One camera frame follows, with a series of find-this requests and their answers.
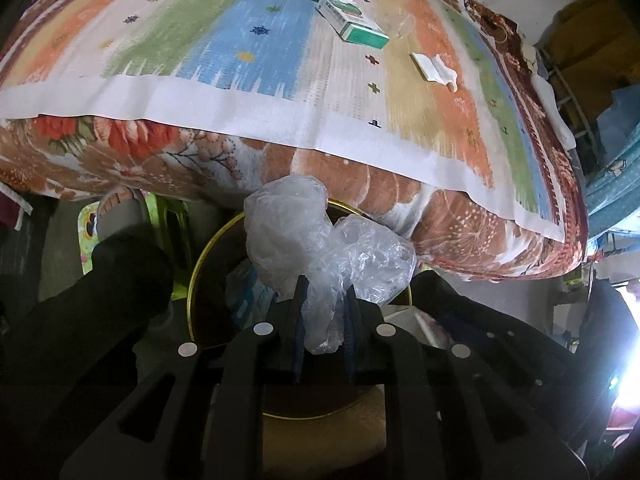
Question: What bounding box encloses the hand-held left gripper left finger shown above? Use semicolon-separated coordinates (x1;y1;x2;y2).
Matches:
60;275;310;480

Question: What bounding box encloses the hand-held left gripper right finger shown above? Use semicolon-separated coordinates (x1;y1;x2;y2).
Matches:
342;284;591;480

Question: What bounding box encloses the clear plastic bag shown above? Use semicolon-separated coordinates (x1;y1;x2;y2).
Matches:
243;175;417;356

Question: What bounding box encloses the black bin with gold rim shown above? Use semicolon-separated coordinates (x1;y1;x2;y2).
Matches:
187;199;414;420

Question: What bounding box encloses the brown floral blanket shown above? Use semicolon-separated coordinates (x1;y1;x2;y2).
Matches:
0;0;590;282

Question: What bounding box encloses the green plastic stool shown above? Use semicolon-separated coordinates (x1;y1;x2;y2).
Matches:
77;194;193;306

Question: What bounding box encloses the blue rabbit-print curtain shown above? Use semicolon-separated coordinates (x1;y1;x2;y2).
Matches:
582;125;640;261

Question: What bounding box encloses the person's foot in sandal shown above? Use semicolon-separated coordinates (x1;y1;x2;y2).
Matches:
95;185;151;243

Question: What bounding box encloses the person's leg in black trousers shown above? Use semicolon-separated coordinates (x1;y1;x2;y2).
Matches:
0;235;176;480

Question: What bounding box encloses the white cloth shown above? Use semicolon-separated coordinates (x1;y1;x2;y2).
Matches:
530;72;573;148

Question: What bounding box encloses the light blue cloth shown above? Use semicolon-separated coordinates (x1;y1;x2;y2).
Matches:
595;85;640;161

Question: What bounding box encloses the metal rack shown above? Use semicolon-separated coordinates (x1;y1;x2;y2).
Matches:
537;45;601;171

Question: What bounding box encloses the striped colourful cloth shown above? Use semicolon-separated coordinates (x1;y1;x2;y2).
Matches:
0;0;565;242

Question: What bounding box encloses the mustard garment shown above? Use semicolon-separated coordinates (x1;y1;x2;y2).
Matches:
542;0;640;131

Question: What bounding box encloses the small clear plastic piece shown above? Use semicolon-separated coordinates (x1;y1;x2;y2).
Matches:
389;14;417;41

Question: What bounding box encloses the green white box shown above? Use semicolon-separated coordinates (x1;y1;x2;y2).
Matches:
314;0;390;50

